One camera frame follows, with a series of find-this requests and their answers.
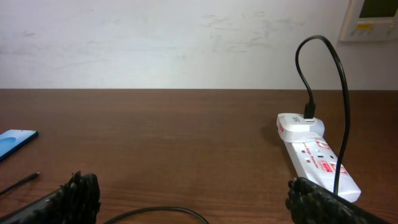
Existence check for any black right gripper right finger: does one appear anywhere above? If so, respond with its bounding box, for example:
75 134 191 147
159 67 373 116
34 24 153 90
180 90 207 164
285 177 388 224

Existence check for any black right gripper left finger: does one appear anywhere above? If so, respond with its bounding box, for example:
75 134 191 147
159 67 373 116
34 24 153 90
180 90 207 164
1 171 101 224

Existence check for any black USB charging cable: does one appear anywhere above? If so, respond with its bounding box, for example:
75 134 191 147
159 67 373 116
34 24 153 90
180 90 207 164
0 35 351 224

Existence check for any blue Galaxy smartphone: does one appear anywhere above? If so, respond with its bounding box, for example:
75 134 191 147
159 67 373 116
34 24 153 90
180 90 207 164
0 129 39 162

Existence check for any white USB charger adapter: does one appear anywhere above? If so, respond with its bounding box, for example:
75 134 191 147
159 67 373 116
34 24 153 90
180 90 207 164
276 113 325 142

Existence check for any white power strip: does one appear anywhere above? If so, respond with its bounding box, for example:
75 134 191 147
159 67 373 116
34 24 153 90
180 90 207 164
276 113 362 203

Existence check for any white wall thermostat panel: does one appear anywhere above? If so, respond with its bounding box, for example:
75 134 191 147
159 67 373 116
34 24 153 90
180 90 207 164
339 0 397 42

